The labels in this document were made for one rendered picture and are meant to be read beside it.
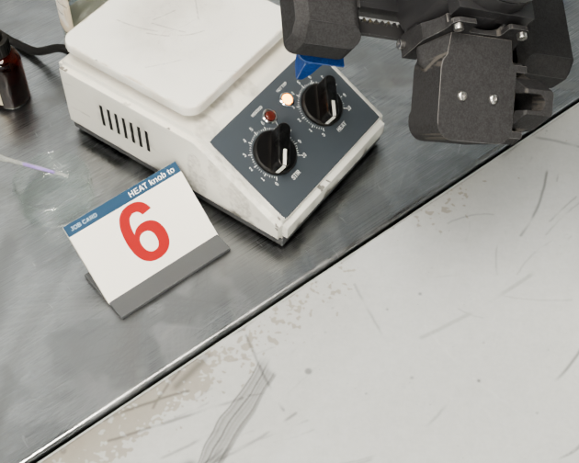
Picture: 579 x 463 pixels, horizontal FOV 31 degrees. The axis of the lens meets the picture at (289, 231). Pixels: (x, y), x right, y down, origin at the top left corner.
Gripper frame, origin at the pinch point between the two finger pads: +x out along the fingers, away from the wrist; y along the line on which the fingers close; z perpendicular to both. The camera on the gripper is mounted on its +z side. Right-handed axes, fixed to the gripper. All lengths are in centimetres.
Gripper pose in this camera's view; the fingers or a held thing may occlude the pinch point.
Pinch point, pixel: (387, 57)
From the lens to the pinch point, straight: 65.9
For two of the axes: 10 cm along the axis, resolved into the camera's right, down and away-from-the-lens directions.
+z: 0.8, 9.5, -2.9
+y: 9.1, 0.5, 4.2
